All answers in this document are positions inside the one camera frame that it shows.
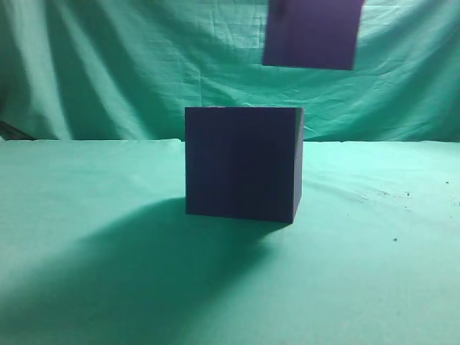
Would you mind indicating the purple cube block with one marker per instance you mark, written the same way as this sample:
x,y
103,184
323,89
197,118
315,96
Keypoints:
x,y
318,34

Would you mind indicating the purple cube groove box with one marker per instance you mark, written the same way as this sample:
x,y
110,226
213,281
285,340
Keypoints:
x,y
244,162

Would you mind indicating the green table cloth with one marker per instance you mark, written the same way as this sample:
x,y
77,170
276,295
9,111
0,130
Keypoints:
x,y
96,248

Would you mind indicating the green backdrop cloth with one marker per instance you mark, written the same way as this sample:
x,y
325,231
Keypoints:
x,y
128,70

